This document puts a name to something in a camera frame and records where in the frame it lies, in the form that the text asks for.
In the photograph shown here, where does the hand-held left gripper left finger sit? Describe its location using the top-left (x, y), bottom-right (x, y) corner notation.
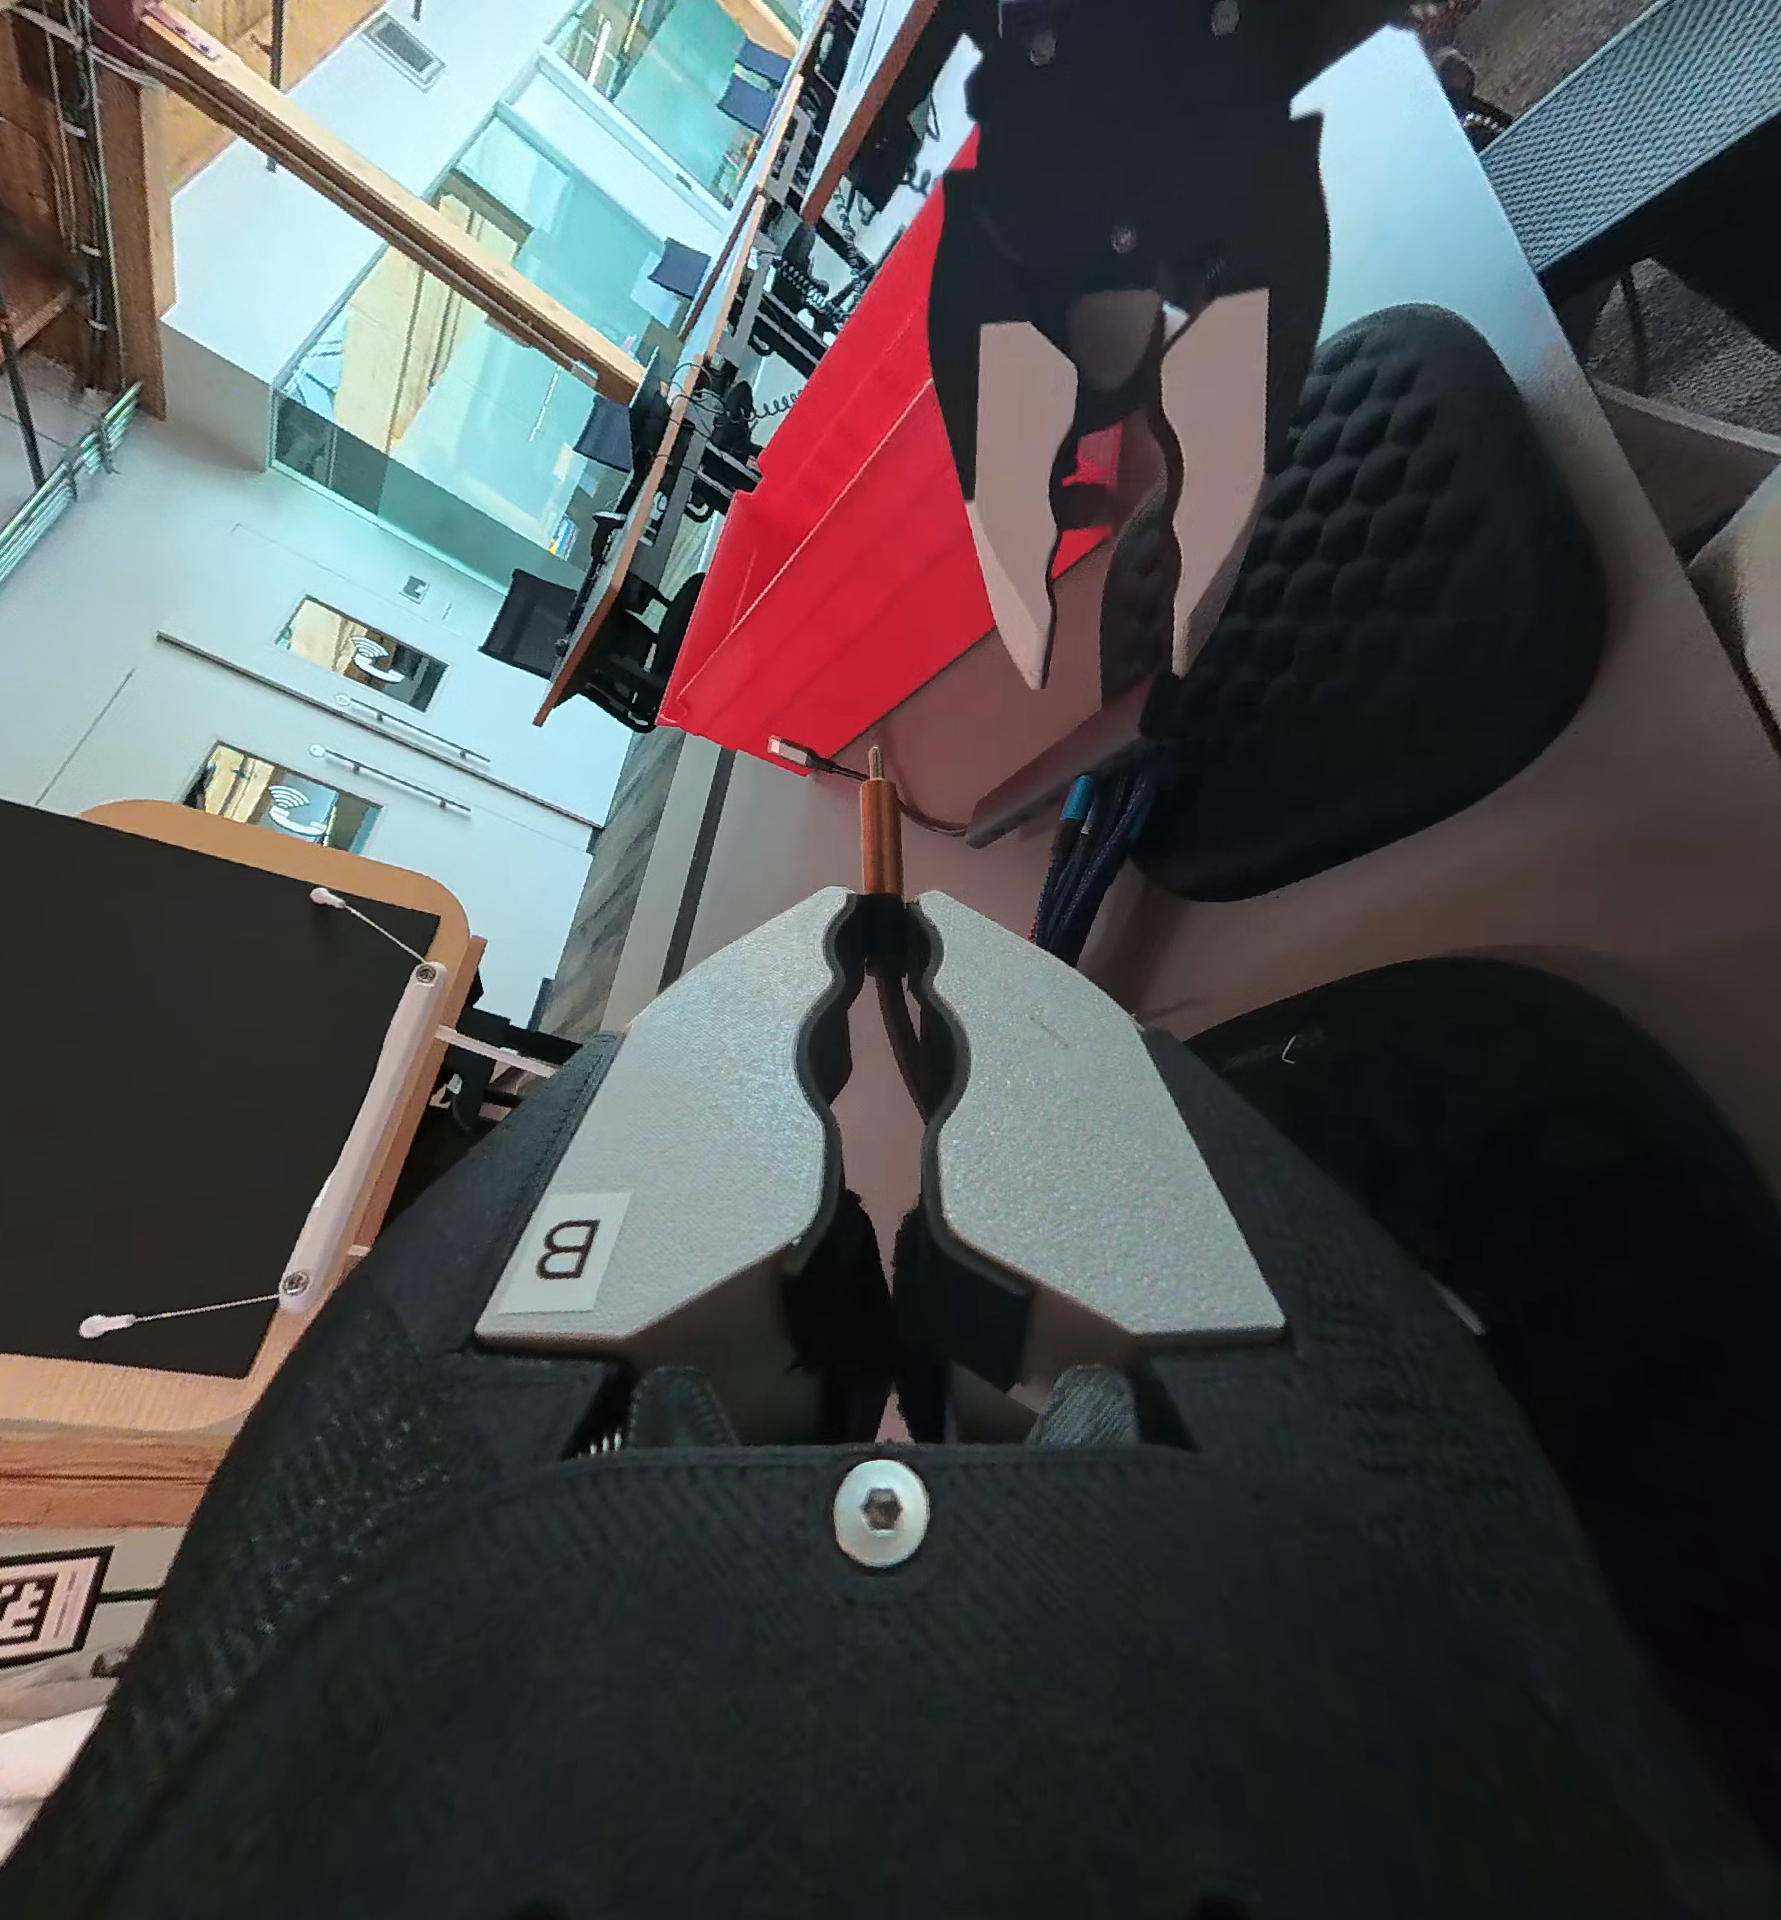
top-left (472, 886), bottom-right (892, 1433)

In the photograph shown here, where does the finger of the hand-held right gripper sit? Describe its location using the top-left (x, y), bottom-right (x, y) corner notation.
top-left (1107, 279), bottom-right (1276, 700)
top-left (966, 316), bottom-right (1133, 694)

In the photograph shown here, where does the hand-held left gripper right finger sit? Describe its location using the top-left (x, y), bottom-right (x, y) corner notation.
top-left (889, 889), bottom-right (1288, 1427)

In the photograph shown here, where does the blue braided cable bundle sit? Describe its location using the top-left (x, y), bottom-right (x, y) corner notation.
top-left (1031, 755), bottom-right (1184, 968)

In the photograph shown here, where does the grey usb hub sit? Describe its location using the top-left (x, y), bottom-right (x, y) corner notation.
top-left (966, 731), bottom-right (1150, 849)

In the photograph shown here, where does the thin dark hub cable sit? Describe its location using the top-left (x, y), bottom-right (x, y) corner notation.
top-left (769, 731), bottom-right (982, 836)

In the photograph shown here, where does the copper plug usb-c cable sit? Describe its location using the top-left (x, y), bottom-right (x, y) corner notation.
top-left (846, 745), bottom-right (939, 1143)

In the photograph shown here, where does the red plastic bin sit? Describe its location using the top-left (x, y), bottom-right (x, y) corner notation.
top-left (654, 127), bottom-right (1133, 759)

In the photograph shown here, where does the book stand with black sheet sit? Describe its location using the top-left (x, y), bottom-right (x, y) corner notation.
top-left (0, 778), bottom-right (490, 1533)

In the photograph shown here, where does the grey mesh office chair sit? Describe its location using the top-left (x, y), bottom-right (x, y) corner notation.
top-left (1474, 0), bottom-right (1781, 310)

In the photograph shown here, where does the black white marker sign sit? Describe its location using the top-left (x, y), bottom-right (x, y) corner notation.
top-left (0, 1544), bottom-right (115, 1679)

